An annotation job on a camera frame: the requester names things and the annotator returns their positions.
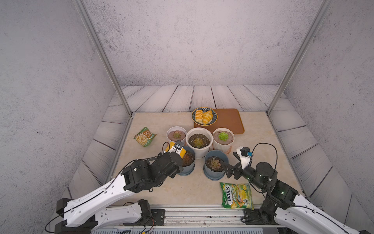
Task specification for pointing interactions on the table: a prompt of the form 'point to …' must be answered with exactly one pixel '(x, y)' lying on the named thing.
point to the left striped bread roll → (199, 116)
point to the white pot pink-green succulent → (175, 133)
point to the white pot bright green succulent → (222, 140)
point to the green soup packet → (145, 137)
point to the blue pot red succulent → (188, 161)
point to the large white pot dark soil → (200, 139)
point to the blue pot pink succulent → (214, 169)
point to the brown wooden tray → (231, 118)
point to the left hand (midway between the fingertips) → (176, 159)
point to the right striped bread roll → (207, 116)
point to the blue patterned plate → (215, 115)
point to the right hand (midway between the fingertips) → (229, 158)
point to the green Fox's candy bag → (236, 195)
